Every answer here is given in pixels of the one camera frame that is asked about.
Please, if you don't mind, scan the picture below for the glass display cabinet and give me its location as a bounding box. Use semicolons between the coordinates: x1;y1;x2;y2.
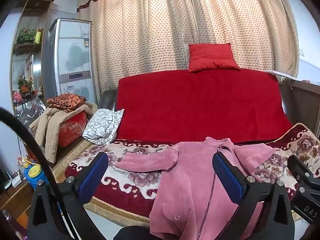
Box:
10;0;54;128

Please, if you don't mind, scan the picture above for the red sofa blanket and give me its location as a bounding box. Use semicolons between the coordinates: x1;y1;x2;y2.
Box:
115;69;293;144

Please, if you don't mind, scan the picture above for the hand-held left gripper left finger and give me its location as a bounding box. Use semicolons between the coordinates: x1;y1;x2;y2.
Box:
27;152;109;240

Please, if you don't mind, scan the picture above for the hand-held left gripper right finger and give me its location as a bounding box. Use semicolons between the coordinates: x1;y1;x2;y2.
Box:
212;152;295;240

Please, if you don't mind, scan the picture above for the wooden side platform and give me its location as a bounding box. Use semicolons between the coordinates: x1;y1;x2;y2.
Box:
50;139;93;178

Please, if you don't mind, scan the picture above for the wooden desk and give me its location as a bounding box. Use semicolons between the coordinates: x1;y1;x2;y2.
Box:
0;180;35;222

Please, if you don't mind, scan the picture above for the red cushion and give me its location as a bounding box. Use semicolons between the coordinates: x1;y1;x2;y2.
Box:
188;43;241;73

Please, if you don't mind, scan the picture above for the green ornament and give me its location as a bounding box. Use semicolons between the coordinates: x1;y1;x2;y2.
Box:
16;27;37;44

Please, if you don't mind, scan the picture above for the white black patterned pillow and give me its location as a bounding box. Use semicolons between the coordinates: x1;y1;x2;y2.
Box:
82;108;125;146

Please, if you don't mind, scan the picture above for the beige quilted jacket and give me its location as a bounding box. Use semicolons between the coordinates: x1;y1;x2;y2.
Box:
29;104;94;164

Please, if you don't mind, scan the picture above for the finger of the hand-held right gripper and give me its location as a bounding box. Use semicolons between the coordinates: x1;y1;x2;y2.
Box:
287;155;320;188

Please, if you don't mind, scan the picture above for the standing air conditioner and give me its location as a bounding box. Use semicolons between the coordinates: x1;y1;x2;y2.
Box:
41;18;97;105

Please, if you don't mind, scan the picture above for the floral patterned blanket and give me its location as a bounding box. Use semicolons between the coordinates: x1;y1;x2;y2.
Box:
64;122;320;224

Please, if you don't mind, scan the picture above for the orange black patterned cloth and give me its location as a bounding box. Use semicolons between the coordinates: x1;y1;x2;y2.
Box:
47;93;87;113

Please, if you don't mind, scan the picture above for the dark sofa armrest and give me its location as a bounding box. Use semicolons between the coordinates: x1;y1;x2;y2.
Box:
97;89;118;112

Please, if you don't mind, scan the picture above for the black television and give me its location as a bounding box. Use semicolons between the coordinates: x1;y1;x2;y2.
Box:
0;165;12;190

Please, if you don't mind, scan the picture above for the dotted beige curtain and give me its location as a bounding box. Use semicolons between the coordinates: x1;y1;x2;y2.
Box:
76;0;300;103

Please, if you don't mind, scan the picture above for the black cable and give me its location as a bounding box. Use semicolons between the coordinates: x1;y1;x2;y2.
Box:
0;107;78;240

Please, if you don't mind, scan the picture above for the blue yellow toy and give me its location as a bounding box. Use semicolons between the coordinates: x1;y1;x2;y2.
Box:
23;161;48;193

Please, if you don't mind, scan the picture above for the pink corduroy zip jacket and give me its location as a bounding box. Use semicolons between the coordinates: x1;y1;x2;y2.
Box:
115;137;278;240

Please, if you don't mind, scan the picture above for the red gift box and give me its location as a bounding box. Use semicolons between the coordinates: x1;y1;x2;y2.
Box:
58;111;88;148

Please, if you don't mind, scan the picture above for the white router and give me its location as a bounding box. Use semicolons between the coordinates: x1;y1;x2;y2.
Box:
11;172;23;187

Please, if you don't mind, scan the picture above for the artificial flower arrangement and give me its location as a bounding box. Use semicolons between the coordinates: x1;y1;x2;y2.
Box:
17;76;36;100

